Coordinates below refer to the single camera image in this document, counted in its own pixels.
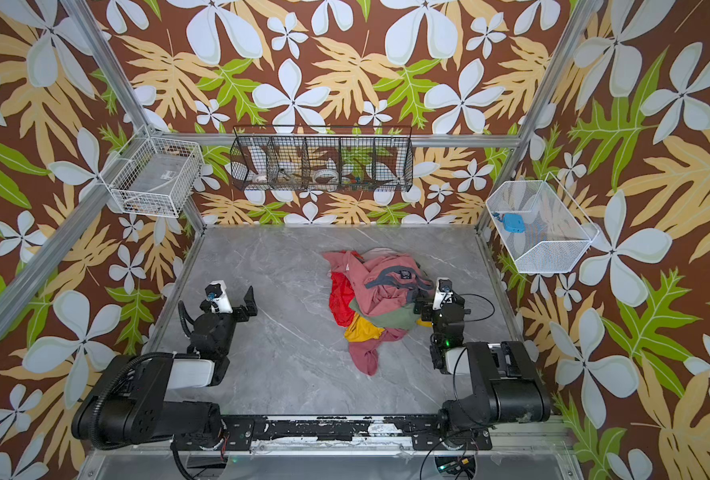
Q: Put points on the aluminium diagonal beam left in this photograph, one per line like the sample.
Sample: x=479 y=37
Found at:
x=20 y=292

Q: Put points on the aluminium frame post right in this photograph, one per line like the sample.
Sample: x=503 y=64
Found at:
x=558 y=65

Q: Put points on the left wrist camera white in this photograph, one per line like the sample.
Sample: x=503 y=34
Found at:
x=217 y=300

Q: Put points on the yellow cloth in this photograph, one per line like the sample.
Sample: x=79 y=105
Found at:
x=362 y=330

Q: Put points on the white wire basket left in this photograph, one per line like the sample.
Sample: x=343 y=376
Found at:
x=155 y=176

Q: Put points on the aluminium frame post left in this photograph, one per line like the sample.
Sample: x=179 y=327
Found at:
x=110 y=66

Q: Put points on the dusty pink garment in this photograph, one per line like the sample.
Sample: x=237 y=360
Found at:
x=382 y=284

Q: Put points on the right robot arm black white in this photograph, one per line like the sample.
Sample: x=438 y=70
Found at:
x=492 y=383

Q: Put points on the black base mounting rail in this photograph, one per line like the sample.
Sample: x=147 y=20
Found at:
x=415 y=432

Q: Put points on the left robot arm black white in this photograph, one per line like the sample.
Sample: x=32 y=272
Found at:
x=128 y=406

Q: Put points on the maroon cloth front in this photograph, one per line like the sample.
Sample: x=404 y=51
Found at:
x=365 y=354

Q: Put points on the white wire basket right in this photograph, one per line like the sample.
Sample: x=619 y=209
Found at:
x=558 y=230

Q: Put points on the red cloth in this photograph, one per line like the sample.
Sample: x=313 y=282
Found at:
x=340 y=298

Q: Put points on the black wire basket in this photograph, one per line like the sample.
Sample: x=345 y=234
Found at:
x=325 y=158

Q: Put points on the white wire basket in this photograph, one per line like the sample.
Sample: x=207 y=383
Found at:
x=558 y=230
x=155 y=176

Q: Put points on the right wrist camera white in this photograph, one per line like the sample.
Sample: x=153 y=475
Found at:
x=443 y=293

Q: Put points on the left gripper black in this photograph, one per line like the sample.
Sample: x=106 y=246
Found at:
x=235 y=312

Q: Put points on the aluminium frame post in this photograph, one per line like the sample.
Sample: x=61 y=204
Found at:
x=558 y=65
x=110 y=66

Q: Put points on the olive green cloth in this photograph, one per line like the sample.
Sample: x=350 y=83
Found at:
x=403 y=318

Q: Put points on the blue object in basket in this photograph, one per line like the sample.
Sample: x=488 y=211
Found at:
x=511 y=222

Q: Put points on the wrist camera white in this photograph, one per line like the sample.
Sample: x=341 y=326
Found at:
x=217 y=300
x=443 y=293

